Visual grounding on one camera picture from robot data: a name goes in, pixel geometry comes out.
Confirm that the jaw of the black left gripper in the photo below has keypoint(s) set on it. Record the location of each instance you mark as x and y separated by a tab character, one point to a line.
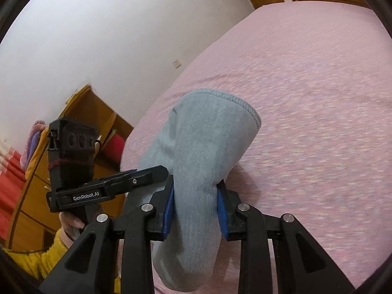
128	181

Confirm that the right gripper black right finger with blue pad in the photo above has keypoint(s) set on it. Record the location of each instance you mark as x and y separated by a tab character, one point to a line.
277	254

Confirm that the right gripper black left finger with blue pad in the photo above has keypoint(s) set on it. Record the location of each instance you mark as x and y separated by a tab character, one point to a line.
89	265

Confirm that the grey fleece pants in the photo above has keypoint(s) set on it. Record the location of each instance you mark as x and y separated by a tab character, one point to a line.
205	135

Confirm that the left hand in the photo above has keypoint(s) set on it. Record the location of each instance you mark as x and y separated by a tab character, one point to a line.
71	227

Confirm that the wooden bedside cabinet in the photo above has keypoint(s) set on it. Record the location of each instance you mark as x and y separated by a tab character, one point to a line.
33	225

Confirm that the pink floral bed sheet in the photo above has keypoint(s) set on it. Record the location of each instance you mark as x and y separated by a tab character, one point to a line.
319	76

